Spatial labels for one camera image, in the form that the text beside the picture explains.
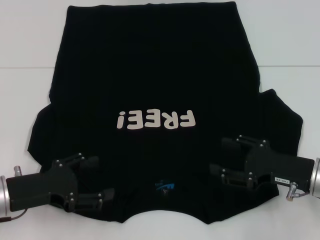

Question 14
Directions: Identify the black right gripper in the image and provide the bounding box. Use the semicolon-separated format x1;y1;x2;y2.
208;134;316;195

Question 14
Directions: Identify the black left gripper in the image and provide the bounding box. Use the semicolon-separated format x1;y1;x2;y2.
5;152;116;213

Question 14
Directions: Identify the gripper cable with plug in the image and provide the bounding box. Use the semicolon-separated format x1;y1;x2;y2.
0;164;27;223
285;181;311;203

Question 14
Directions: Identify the right gripper cable with plug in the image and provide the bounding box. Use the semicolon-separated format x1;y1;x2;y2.
285;181;311;203

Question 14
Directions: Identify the left gripper cable with plug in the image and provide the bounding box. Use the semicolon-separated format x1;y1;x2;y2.
0;164;27;223

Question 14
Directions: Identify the black shirt with FREE print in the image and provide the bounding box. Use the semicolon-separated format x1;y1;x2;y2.
26;1;304;225

